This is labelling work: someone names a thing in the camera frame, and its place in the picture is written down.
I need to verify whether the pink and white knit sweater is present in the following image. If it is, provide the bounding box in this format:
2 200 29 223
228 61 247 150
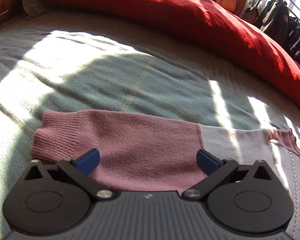
31 110 300 239

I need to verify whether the green plaid bed blanket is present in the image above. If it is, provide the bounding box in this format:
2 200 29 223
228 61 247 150
0 11 300 239

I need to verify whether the grey-green pillow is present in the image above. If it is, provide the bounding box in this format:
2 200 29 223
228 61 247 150
21 0 50 19

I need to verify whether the red duvet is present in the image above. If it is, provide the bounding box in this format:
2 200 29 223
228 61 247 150
41 0 300 109

